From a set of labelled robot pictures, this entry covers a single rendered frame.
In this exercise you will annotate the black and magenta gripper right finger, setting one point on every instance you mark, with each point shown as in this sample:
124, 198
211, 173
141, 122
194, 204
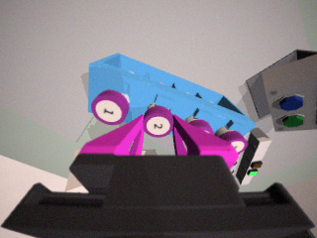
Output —
200, 142

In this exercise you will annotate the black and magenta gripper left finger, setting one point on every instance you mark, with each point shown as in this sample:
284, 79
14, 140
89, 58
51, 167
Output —
118, 141

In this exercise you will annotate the purple screw cap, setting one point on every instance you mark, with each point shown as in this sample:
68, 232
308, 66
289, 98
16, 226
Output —
110, 107
202, 124
236, 139
158, 121

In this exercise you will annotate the blue tube rack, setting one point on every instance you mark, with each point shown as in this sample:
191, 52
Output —
144, 88

